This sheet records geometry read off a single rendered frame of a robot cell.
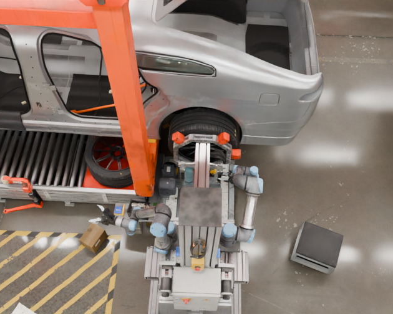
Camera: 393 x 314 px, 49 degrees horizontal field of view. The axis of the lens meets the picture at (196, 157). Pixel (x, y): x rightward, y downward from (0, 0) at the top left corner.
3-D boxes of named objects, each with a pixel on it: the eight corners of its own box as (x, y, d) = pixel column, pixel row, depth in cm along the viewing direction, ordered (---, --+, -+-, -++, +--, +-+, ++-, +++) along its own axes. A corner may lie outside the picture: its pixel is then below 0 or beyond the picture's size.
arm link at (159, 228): (173, 240, 357) (171, 214, 311) (167, 257, 350) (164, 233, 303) (159, 236, 359) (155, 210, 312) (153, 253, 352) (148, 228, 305)
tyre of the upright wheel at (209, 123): (233, 147, 453) (241, 109, 396) (233, 167, 441) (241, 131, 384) (170, 143, 452) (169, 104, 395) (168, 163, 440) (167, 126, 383)
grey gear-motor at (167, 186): (179, 169, 488) (178, 152, 458) (176, 203, 466) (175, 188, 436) (163, 168, 488) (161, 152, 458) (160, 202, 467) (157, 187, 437)
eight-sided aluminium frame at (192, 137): (228, 165, 434) (233, 135, 387) (228, 171, 431) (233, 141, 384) (174, 162, 435) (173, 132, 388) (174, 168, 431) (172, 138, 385)
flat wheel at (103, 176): (144, 131, 491) (142, 118, 470) (155, 181, 458) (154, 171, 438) (85, 142, 482) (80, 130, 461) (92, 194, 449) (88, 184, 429)
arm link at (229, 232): (222, 226, 365) (223, 220, 353) (237, 229, 364) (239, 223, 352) (219, 240, 359) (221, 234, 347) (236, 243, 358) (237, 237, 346)
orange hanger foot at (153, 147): (160, 138, 456) (158, 119, 426) (154, 182, 429) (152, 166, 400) (143, 137, 456) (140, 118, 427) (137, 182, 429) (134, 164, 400)
